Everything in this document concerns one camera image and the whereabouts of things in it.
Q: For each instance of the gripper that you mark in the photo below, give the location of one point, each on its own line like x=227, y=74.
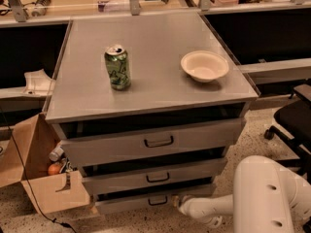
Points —
x=187, y=206

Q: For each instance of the grey drawer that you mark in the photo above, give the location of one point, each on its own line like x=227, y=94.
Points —
x=137, y=179
x=151, y=196
x=125, y=146

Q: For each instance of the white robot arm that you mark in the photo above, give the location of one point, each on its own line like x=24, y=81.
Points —
x=265, y=195

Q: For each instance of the grey drawer cabinet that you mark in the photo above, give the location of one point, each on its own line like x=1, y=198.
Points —
x=161, y=95

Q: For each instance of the orange fruit in box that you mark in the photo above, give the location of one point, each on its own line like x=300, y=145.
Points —
x=54, y=169

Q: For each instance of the white bottle in box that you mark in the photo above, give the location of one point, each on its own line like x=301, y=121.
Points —
x=56, y=153

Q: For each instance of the white bowl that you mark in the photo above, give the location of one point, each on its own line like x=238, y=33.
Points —
x=204, y=66

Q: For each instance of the black office chair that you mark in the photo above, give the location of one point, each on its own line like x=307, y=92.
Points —
x=296, y=119

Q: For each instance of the green soda can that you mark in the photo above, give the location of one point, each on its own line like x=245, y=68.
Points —
x=117, y=66

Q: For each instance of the white plastic part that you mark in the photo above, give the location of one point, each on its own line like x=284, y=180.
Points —
x=38, y=83

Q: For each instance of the grey handheld device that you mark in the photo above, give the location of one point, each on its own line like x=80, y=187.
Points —
x=40, y=8

